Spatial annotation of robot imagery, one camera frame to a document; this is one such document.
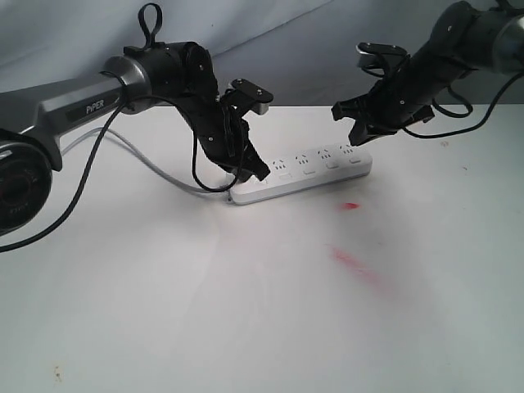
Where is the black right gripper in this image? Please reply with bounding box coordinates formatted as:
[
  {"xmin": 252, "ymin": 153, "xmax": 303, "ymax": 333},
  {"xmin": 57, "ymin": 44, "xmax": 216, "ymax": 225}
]
[{"xmin": 331, "ymin": 73, "xmax": 434, "ymax": 147}]

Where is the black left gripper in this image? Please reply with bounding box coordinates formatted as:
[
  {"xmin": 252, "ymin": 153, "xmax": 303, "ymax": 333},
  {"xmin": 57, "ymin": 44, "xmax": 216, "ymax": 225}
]
[{"xmin": 179, "ymin": 92, "xmax": 270, "ymax": 183}]

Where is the white power strip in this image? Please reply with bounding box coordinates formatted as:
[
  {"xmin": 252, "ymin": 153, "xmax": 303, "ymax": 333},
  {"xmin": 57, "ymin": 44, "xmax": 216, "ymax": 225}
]
[{"xmin": 229, "ymin": 142, "xmax": 373, "ymax": 206}]

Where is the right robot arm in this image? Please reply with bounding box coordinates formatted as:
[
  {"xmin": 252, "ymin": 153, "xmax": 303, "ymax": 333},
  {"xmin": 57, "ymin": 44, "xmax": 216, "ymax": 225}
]
[{"xmin": 331, "ymin": 1, "xmax": 523, "ymax": 147}]

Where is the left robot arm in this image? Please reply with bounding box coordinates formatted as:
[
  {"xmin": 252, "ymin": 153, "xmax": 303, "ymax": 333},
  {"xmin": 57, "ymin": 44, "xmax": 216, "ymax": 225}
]
[{"xmin": 1, "ymin": 42, "xmax": 273, "ymax": 234}]

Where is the white backdrop cloth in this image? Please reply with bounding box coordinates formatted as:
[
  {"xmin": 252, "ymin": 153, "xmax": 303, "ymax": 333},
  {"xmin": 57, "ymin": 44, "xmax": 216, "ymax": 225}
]
[{"xmin": 0, "ymin": 0, "xmax": 524, "ymax": 111}]

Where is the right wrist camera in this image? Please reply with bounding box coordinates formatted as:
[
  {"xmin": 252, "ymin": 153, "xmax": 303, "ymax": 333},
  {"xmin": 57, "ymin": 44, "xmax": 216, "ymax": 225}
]
[{"xmin": 356, "ymin": 43, "xmax": 409, "ymax": 70}]

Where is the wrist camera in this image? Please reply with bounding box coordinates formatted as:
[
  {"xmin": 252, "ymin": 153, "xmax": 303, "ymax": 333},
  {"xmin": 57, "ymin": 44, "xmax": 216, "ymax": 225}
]
[
  {"xmin": 356, "ymin": 43, "xmax": 409, "ymax": 70},
  {"xmin": 230, "ymin": 79, "xmax": 274, "ymax": 117}
]

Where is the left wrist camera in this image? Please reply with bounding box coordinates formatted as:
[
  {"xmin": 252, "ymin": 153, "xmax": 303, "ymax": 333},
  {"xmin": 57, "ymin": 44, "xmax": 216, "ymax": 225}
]
[{"xmin": 230, "ymin": 79, "xmax": 274, "ymax": 117}]

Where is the grey power cable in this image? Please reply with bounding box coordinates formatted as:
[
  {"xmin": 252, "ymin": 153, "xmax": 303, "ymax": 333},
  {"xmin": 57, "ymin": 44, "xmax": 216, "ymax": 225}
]
[{"xmin": 59, "ymin": 127, "xmax": 233, "ymax": 196}]

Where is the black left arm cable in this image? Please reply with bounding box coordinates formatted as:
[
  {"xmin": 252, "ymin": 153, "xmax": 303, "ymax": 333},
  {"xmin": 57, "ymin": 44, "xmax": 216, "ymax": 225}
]
[{"xmin": 0, "ymin": 93, "xmax": 246, "ymax": 254}]

